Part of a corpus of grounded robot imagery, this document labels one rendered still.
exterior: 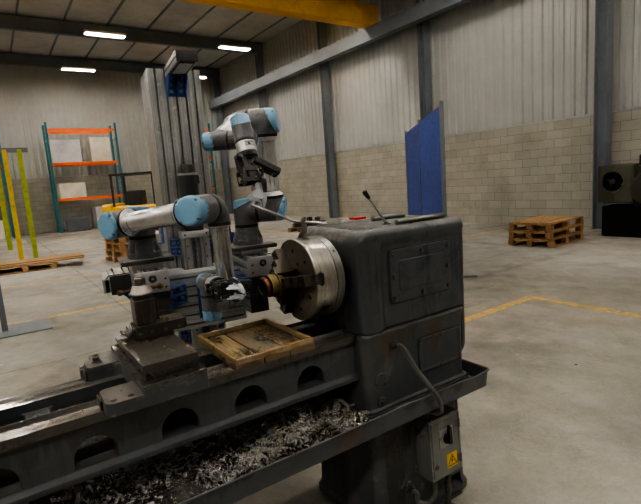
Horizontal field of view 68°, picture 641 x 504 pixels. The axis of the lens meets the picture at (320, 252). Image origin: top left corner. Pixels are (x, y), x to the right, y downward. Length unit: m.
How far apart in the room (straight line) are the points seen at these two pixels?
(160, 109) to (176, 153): 0.21
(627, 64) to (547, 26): 2.06
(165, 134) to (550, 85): 10.94
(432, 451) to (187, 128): 1.85
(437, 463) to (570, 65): 11.03
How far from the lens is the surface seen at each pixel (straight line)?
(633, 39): 12.02
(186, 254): 2.40
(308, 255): 1.72
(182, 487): 1.70
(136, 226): 2.09
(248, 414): 1.68
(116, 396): 1.48
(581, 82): 12.34
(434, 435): 2.14
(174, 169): 2.48
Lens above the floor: 1.45
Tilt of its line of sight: 9 degrees down
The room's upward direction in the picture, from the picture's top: 4 degrees counter-clockwise
